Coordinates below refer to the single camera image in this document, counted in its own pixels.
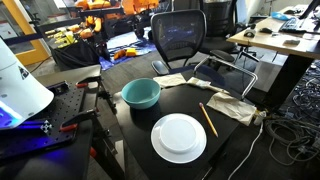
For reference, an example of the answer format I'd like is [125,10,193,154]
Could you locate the metal cart handle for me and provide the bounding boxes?
[193,55,258,99]

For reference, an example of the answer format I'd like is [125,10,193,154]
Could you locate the black clamp orange handle upper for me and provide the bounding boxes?
[75,75,102,88]

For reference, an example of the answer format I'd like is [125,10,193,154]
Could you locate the white plate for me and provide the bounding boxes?
[151,113,207,164]

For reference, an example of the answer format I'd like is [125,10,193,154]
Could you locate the wooden desk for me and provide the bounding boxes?
[228,17,320,109]

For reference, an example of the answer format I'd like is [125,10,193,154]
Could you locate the orange yellow robot equipment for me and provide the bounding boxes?
[44,0,160,60]

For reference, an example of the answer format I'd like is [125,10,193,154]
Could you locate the beige cloth near pencil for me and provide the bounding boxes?
[207,92,257,126]

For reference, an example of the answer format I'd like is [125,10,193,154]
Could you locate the white paint brush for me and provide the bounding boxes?
[187,77,228,94]

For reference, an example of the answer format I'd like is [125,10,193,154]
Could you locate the black keyboard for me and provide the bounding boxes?
[279,18,306,33]

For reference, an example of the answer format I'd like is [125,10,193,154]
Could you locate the white power cable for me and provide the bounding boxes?
[227,110,268,180]

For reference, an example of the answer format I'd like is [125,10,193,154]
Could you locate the black mesh office chair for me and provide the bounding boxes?
[151,9,234,75]

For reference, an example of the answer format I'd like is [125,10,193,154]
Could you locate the yellow pencil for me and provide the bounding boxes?
[199,102,219,137]

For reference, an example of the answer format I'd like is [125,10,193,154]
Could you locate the black perforated breadboard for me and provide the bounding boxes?
[0,88,84,161]

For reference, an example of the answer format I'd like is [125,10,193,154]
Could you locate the beige cloth near chair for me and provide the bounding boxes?
[154,73,186,88]

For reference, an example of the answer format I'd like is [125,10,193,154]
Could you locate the black computer mouse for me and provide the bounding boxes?
[244,29,256,38]

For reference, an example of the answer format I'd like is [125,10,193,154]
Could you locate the black clamp orange handle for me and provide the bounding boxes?
[60,109,97,132]
[75,75,102,88]

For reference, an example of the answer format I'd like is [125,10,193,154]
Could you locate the tangled cable pile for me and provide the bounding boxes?
[265,61,320,167]

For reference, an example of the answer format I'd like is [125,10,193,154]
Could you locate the teal bowl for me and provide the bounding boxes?
[121,78,161,109]

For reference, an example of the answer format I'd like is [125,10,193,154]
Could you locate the black clamp orange handle lower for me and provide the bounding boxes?
[60,109,97,132]

